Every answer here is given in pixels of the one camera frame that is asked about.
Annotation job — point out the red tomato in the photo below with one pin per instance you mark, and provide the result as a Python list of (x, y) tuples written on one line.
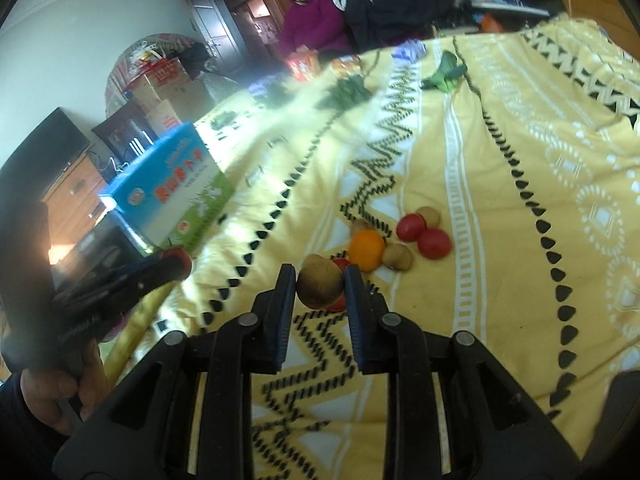
[(411, 227), (340, 305), (434, 244)]

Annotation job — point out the orange bag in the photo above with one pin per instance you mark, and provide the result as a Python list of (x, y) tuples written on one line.
[(490, 23)]

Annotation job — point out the grey plastic bag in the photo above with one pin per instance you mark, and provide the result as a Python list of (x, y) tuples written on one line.
[(220, 88)]

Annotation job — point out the dark wooden door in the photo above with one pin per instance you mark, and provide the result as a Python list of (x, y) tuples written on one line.
[(205, 15)]

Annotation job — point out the person's left hand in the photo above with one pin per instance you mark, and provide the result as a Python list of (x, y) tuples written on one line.
[(45, 395)]

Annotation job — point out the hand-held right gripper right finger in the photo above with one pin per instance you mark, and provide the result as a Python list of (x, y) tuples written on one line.
[(357, 320)]

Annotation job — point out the wooden dresser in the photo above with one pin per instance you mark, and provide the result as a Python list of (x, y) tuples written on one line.
[(75, 195)]

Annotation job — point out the blue cardboard box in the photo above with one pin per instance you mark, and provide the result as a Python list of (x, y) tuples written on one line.
[(170, 190)]

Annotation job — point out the orange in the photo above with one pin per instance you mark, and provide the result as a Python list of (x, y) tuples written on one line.
[(367, 251)]

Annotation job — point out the red topped cardboard box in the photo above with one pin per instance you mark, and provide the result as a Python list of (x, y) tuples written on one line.
[(165, 80)]

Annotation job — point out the brown kiwi fruit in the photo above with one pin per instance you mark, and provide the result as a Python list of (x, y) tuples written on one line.
[(359, 226), (320, 287), (398, 257), (429, 216)]

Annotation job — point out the person's left forearm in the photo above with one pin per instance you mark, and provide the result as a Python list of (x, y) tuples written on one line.
[(15, 435)]

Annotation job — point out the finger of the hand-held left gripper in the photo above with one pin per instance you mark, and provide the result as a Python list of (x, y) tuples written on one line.
[(150, 272)]

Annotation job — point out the round patterned tabletop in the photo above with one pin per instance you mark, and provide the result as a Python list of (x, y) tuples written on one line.
[(125, 65)]

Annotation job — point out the pile of clothes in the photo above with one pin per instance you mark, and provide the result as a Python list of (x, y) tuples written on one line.
[(400, 0)]

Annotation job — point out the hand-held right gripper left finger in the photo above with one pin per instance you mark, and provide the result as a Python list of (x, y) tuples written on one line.
[(280, 320)]

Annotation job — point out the red snack packet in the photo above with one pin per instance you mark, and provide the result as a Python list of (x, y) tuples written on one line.
[(302, 67)]

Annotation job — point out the black television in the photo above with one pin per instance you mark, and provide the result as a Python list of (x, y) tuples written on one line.
[(40, 150)]

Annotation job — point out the orange snack packet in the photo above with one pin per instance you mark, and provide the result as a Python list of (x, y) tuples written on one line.
[(346, 64)]

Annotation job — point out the dark wooden cabinet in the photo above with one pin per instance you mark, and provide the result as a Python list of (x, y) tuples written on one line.
[(120, 135)]

